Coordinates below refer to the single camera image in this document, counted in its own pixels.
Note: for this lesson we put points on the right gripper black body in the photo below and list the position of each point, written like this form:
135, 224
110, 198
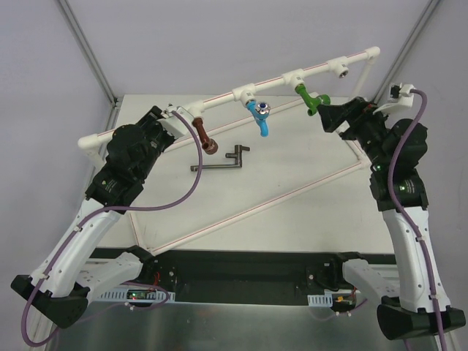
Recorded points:
349, 119

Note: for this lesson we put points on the green plastic water faucet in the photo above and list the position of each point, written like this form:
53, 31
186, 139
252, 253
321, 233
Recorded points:
311, 102

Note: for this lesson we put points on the white PVC pipe frame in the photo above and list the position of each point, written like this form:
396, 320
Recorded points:
339, 66

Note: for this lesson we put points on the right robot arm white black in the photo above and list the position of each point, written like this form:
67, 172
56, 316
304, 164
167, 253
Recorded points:
421, 307

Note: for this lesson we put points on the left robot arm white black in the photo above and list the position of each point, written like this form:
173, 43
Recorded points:
59, 289

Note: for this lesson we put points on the brown plastic water faucet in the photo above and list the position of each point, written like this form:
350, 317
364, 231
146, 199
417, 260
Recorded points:
209, 145

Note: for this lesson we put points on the blue plastic water faucet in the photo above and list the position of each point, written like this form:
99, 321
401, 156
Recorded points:
260, 112

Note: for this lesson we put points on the grey metal long-spout faucet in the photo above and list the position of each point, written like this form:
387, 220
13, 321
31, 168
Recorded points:
234, 160

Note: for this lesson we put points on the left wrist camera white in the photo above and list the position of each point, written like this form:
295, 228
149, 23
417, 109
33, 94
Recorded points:
172, 120

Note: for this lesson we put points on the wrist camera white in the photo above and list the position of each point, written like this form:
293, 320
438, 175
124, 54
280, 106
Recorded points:
401, 99
172, 120

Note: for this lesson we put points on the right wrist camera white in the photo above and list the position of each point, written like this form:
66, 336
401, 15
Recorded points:
401, 99

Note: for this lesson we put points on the aluminium enclosure frame post left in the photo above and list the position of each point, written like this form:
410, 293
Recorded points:
86, 50

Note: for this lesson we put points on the aluminium enclosure frame post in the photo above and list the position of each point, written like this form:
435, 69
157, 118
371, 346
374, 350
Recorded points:
86, 50
409, 44

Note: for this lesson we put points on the aluminium enclosure frame post right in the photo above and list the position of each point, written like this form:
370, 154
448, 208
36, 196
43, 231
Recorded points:
409, 44

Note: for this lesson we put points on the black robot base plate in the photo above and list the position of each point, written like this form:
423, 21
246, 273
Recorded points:
253, 278

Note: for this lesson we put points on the left white cable duct board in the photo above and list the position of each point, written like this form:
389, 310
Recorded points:
136, 295

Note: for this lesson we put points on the white cable duct board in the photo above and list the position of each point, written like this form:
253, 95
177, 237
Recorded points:
328, 300
136, 295

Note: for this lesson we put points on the right white cable duct board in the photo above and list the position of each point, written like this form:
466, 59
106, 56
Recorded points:
328, 300

